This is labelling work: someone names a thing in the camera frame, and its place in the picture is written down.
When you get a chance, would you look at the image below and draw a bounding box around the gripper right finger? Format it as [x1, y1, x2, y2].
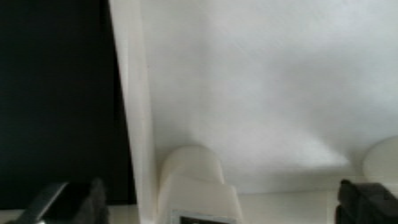
[333, 179, 398, 224]

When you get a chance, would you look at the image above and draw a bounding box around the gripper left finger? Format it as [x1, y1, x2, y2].
[13, 179, 109, 224]

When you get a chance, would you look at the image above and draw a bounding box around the white table leg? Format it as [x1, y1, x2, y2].
[156, 146, 243, 224]

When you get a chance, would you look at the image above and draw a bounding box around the white square table top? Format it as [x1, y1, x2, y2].
[109, 0, 398, 224]

